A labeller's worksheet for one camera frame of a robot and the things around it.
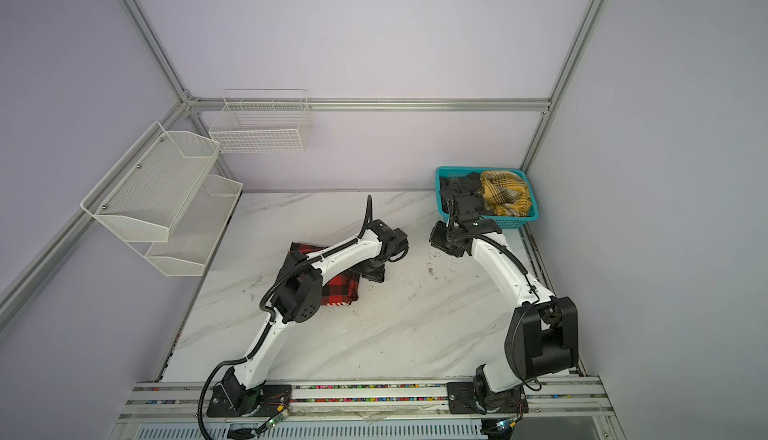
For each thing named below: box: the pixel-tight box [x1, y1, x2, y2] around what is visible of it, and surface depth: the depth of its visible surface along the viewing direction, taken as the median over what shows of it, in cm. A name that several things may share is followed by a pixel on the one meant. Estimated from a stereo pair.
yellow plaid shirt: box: [477, 170, 532, 217], surface depth 107 cm
